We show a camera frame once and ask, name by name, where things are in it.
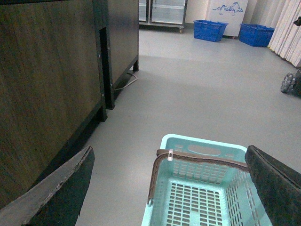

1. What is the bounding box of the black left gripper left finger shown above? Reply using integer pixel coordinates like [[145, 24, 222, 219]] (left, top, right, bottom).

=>
[[0, 146, 95, 226]]

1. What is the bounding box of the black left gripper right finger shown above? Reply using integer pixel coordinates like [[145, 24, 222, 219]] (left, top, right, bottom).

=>
[[245, 145, 301, 226]]

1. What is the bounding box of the light teal plastic basket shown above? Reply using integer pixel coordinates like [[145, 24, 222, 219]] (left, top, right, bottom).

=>
[[142, 134, 271, 226]]

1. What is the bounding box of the brown basket handle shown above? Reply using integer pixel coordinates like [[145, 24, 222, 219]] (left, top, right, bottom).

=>
[[147, 149, 249, 205]]

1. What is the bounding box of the blue plastic basket right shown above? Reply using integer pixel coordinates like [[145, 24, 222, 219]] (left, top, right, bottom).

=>
[[239, 24, 275, 47]]

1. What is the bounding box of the blue plastic basket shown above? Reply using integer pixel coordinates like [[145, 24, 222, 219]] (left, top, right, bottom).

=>
[[193, 20, 228, 42], [239, 24, 275, 47]]

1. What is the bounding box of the blue plastic basket left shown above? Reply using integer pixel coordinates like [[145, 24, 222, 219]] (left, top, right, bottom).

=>
[[193, 20, 228, 42]]

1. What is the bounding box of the grey robot wheel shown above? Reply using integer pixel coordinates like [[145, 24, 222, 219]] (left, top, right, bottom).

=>
[[280, 69, 301, 95]]

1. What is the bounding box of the dark wooden display cabinet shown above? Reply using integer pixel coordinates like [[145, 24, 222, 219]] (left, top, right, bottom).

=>
[[0, 0, 103, 207]]

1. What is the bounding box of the white pleated curtain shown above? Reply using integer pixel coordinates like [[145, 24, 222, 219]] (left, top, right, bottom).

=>
[[269, 0, 301, 67]]

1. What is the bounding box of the glass door refrigerator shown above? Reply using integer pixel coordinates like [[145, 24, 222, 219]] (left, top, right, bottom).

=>
[[138, 0, 188, 34]]

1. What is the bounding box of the white power cable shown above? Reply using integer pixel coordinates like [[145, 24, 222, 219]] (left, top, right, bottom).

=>
[[114, 72, 138, 91]]

